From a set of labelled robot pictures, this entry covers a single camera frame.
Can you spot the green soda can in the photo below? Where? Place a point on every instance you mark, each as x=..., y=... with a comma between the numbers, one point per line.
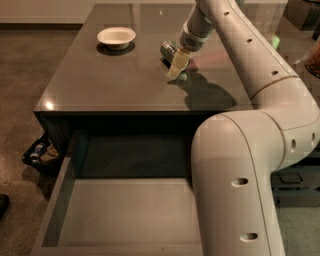
x=168, y=49

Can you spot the dark lower drawer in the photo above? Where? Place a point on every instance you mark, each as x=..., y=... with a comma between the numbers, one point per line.
x=296, y=177

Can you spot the white paper bowl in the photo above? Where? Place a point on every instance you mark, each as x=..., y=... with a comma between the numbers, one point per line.
x=116, y=38

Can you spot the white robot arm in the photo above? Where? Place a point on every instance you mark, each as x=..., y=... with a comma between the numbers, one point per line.
x=234, y=153

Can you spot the brown object on table edge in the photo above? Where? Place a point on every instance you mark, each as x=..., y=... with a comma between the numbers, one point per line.
x=312, y=63

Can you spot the dark drawer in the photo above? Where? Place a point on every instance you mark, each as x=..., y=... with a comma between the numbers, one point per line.
x=296, y=177
x=297, y=198

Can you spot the black bin with cans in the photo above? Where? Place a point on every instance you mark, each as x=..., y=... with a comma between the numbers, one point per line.
x=43, y=156

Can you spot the dark bottom drawer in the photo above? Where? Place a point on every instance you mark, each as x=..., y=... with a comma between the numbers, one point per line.
x=297, y=198

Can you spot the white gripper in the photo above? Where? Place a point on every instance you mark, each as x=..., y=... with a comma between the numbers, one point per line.
x=192, y=42

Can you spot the open grey top drawer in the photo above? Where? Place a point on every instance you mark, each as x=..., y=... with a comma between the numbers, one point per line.
x=122, y=196

